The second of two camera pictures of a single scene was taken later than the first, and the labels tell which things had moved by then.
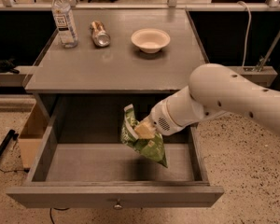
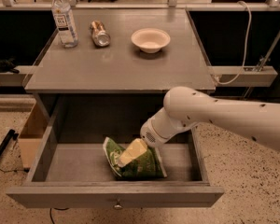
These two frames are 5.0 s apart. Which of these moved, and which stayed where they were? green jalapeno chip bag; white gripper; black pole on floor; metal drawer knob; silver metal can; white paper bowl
Moved: white gripper; green jalapeno chip bag
Stayed: black pole on floor; metal drawer knob; white paper bowl; silver metal can
